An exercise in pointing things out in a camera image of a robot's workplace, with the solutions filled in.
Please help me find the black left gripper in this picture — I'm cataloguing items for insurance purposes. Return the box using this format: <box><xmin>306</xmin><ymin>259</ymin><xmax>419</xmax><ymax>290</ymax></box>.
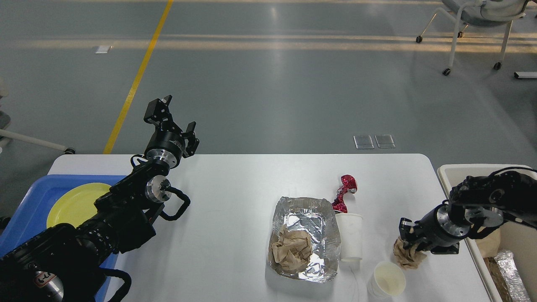
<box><xmin>143</xmin><ymin>95</ymin><xmax>200</xmax><ymax>169</ymax></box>

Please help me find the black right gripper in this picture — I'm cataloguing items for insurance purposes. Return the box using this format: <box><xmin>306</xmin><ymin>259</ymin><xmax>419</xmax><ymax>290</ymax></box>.
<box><xmin>399</xmin><ymin>205</ymin><xmax>470</xmax><ymax>255</ymax></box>

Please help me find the brown paper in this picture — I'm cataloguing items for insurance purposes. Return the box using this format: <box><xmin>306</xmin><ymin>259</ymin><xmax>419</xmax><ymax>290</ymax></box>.
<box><xmin>393</xmin><ymin>236</ymin><xmax>427</xmax><ymax>270</ymax></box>

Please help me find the white paper cup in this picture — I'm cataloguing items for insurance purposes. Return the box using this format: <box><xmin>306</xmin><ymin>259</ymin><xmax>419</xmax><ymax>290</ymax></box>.
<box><xmin>367</xmin><ymin>261</ymin><xmax>407</xmax><ymax>299</ymax></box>

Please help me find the red snack wrapper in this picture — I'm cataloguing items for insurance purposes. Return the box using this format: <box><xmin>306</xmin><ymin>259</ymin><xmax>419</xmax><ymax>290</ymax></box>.
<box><xmin>331</xmin><ymin>174</ymin><xmax>357</xmax><ymax>213</ymax></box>

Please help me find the brown paper bag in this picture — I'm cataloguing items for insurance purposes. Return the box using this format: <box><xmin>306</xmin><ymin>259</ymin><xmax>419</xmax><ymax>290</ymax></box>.
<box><xmin>475</xmin><ymin>229</ymin><xmax>501</xmax><ymax>258</ymax></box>

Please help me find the yellow plate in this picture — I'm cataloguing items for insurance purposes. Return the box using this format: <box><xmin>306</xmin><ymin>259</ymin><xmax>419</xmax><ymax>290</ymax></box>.
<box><xmin>46</xmin><ymin>183</ymin><xmax>111</xmax><ymax>228</ymax></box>

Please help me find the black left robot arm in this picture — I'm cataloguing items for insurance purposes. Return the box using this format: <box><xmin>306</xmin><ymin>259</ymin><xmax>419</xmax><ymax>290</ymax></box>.
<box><xmin>1</xmin><ymin>95</ymin><xmax>199</xmax><ymax>302</ymax></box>

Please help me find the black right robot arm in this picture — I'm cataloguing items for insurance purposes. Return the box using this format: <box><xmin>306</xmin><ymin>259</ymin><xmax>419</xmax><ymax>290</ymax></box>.
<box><xmin>399</xmin><ymin>167</ymin><xmax>537</xmax><ymax>255</ymax></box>

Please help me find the clear plastic cup lying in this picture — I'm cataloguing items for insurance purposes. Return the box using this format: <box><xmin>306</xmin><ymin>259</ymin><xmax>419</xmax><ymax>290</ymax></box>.
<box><xmin>335</xmin><ymin>213</ymin><xmax>363</xmax><ymax>262</ymax></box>

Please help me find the aluminium foil tray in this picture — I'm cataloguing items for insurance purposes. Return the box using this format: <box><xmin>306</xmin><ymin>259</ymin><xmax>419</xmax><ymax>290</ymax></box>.
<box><xmin>267</xmin><ymin>197</ymin><xmax>341</xmax><ymax>284</ymax></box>

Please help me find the floor outlet plate right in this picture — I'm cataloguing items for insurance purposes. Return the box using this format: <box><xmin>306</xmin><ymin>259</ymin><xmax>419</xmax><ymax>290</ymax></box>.
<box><xmin>375</xmin><ymin>134</ymin><xmax>396</xmax><ymax>148</ymax></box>

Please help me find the floor outlet plate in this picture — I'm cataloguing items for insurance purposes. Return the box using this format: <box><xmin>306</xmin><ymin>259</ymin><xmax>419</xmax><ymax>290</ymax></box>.
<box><xmin>94</xmin><ymin>45</ymin><xmax>112</xmax><ymax>54</ymax></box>
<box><xmin>375</xmin><ymin>134</ymin><xmax>396</xmax><ymax>148</ymax></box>
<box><xmin>353</xmin><ymin>135</ymin><xmax>375</xmax><ymax>150</ymax></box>

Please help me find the floor outlet plate left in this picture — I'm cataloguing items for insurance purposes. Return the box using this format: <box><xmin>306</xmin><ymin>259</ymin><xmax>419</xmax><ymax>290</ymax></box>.
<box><xmin>94</xmin><ymin>45</ymin><xmax>112</xmax><ymax>54</ymax></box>

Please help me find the white plastic bin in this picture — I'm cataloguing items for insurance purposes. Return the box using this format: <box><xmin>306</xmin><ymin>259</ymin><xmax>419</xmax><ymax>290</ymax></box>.
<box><xmin>437</xmin><ymin>163</ymin><xmax>537</xmax><ymax>302</ymax></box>

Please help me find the crumpled brown paper ball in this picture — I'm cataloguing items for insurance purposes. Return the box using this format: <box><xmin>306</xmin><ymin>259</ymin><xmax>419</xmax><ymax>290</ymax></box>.
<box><xmin>270</xmin><ymin>226</ymin><xmax>313</xmax><ymax>273</ymax></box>

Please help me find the foil item in bin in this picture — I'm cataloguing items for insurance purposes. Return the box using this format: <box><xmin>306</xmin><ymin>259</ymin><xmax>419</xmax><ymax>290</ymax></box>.
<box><xmin>484</xmin><ymin>249</ymin><xmax>531</xmax><ymax>302</ymax></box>

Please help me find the blue plastic tray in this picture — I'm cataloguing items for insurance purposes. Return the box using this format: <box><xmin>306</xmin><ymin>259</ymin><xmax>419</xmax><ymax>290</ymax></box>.
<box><xmin>1</xmin><ymin>174</ymin><xmax>132</xmax><ymax>302</ymax></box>

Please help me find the white chair base left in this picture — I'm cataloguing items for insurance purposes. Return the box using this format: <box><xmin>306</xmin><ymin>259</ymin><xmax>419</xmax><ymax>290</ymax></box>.
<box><xmin>0</xmin><ymin>111</ymin><xmax>76</xmax><ymax>154</ymax></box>

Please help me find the white object far right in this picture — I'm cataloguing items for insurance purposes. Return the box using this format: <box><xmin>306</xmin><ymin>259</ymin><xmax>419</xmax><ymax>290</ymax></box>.
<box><xmin>514</xmin><ymin>71</ymin><xmax>537</xmax><ymax>80</ymax></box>

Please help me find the grey office chair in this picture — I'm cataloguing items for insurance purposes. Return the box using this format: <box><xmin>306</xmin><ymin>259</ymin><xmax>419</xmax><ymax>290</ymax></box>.
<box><xmin>415</xmin><ymin>0</ymin><xmax>529</xmax><ymax>76</ymax></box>

